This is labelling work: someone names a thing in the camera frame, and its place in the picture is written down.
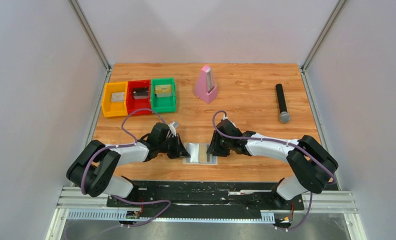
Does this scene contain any red plastic bin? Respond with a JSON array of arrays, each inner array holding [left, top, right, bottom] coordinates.
[[126, 79, 151, 114]]

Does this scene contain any pink metronome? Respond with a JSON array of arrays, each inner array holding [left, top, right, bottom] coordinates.
[[193, 65, 219, 104]]

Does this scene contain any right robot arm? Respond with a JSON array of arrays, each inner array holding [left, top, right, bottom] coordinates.
[[207, 119, 339, 209]]

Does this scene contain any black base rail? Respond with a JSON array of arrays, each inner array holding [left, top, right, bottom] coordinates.
[[57, 180, 360, 223]]

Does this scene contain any gold card stack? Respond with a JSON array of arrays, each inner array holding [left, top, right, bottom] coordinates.
[[154, 84, 173, 98]]

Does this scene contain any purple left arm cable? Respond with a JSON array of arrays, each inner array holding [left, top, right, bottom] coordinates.
[[80, 108, 172, 231]]

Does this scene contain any yellow plastic bin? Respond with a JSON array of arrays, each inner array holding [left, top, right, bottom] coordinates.
[[101, 81, 128, 118]]

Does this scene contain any black card stack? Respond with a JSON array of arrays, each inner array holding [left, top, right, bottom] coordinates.
[[132, 87, 150, 100]]

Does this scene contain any green plastic bin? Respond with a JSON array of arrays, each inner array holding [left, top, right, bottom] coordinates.
[[150, 77, 177, 113]]

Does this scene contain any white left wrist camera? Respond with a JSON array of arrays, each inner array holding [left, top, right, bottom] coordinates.
[[168, 121, 180, 137]]

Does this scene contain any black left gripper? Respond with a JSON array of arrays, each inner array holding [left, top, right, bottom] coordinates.
[[158, 133, 191, 160]]

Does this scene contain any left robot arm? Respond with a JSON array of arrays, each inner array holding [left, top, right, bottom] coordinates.
[[66, 122, 191, 207]]

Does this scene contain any black silver microphone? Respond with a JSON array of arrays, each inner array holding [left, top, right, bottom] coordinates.
[[275, 83, 291, 124]]

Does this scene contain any silver card stack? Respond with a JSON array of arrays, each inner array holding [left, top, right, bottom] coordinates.
[[110, 92, 125, 103]]

